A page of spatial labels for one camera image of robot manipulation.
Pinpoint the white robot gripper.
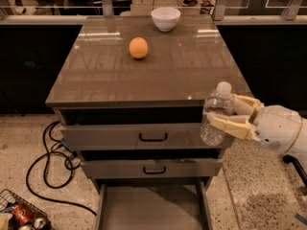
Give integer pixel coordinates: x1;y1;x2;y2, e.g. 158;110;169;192
206;94;303;154

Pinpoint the clear plastic water bottle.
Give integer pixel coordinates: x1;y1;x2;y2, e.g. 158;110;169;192
200;81;234;147

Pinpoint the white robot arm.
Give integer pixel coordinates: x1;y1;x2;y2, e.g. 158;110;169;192
206;94;307;170

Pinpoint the grey middle drawer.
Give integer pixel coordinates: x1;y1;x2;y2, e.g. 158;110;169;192
82;149;223;179

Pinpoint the grey drawer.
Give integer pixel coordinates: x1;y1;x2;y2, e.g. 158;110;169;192
59;110;236;151
82;149;223;179
94;182;213;230

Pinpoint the grey drawer cabinet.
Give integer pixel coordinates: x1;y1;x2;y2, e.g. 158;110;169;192
44;14;255;230

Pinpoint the grey top drawer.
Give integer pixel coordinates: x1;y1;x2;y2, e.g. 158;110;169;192
59;110;236;151

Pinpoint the grey bottom drawer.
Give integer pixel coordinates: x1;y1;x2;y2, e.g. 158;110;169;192
94;182;213;230

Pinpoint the black floor bar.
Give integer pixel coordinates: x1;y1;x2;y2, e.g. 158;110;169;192
282;155;307;187

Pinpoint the orange fruit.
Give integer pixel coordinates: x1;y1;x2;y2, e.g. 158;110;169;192
129;37;149;59

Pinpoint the white ceramic bowl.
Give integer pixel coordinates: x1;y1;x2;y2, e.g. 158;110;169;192
151;7;181;32

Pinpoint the black sneaker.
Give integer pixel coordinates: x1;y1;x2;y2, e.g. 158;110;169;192
182;0;198;7

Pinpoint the silver can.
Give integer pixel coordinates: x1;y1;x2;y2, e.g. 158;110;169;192
33;218;47;230

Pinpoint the red soda can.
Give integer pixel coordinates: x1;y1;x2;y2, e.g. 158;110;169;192
12;203;35;227

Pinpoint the black power cable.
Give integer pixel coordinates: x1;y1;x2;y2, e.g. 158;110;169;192
25;121;98;217

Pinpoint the wire basket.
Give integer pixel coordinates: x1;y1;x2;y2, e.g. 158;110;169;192
0;189;52;230

